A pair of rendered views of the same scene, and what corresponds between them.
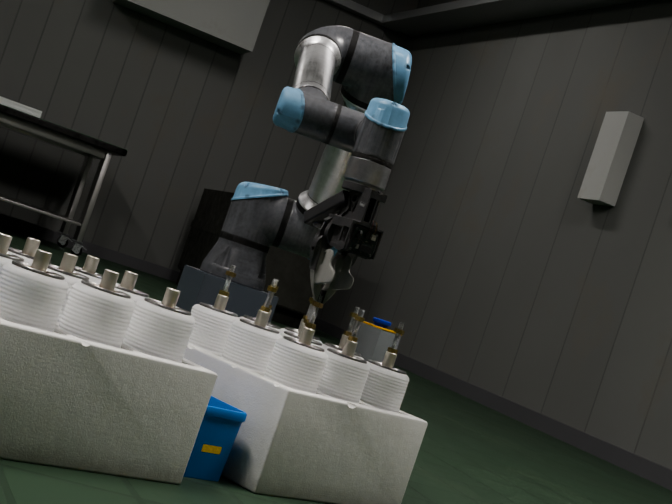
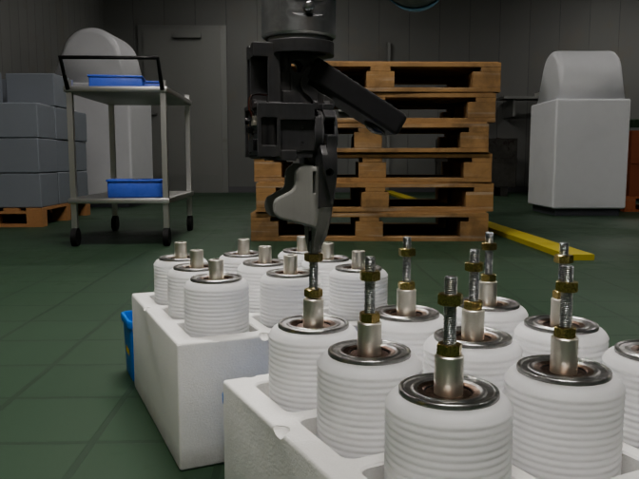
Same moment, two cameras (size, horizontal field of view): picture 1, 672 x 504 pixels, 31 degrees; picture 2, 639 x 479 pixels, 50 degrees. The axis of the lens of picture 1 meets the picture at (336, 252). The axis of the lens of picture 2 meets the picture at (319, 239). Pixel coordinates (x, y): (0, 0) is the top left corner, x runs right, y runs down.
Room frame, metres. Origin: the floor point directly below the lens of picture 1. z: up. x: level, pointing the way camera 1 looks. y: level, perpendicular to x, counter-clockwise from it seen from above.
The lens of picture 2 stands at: (2.33, -0.66, 0.43)
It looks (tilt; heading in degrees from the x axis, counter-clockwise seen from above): 7 degrees down; 110
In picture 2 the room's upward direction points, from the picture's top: straight up
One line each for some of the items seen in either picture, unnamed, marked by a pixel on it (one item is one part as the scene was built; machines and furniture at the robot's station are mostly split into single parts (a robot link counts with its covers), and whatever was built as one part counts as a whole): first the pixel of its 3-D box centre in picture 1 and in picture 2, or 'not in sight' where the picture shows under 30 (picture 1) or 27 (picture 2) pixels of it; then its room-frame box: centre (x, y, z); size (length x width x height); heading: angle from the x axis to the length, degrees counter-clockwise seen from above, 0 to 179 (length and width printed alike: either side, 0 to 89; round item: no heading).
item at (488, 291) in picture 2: (220, 303); (487, 294); (2.24, 0.17, 0.26); 0.02 x 0.02 x 0.03
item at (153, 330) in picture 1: (148, 363); (217, 338); (1.85, 0.22, 0.16); 0.10 x 0.10 x 0.18
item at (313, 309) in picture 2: (306, 337); (313, 313); (2.08, 0.00, 0.26); 0.02 x 0.02 x 0.03
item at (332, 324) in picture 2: (303, 344); (313, 325); (2.08, 0.00, 0.25); 0.08 x 0.08 x 0.01
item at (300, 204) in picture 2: (341, 281); (300, 209); (2.08, -0.03, 0.38); 0.06 x 0.03 x 0.09; 36
